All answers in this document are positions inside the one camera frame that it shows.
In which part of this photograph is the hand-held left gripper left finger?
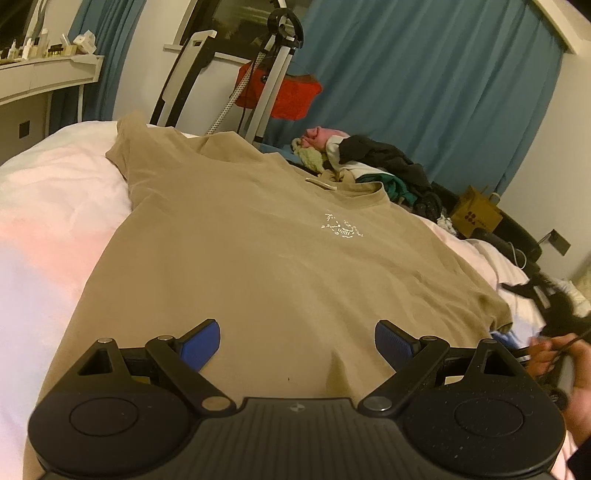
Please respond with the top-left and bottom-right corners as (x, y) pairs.
(76, 318), (236, 413)

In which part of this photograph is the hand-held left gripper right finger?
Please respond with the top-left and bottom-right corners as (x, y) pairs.
(361, 319), (522, 413)

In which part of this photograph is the tan t-shirt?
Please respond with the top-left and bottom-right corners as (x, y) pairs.
(23, 111), (513, 480)

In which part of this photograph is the person's right hand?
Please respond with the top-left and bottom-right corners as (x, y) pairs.
(527, 332), (591, 445)

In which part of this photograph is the black chair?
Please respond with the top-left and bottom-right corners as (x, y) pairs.
(471, 213), (544, 265)

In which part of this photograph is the brown paper bag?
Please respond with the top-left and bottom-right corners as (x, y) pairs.
(451, 185), (505, 240)

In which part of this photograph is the green garment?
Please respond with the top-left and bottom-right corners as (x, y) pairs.
(358, 172), (411, 204)

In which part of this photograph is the black garment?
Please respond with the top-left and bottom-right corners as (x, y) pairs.
(337, 135), (445, 221)

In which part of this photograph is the white bed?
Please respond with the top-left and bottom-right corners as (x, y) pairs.
(0, 121), (573, 480)

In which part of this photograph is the yellow-green towel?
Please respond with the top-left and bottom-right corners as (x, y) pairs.
(292, 139), (333, 175)

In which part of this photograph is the pink cloth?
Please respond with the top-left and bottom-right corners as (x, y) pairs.
(301, 127), (351, 153)

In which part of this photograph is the white folded ironing board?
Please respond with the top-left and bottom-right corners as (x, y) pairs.
(148, 30), (219, 128)

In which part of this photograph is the blue curtain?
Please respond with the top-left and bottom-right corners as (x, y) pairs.
(61, 0), (147, 124)
(261, 0), (565, 204)

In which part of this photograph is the white dressing table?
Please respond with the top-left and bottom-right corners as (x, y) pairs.
(0, 54), (105, 139)

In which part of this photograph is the white box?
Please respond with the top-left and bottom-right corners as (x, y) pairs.
(69, 30), (98, 56)

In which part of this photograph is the row of cosmetic bottles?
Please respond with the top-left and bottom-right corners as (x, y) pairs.
(0, 28), (65, 64)

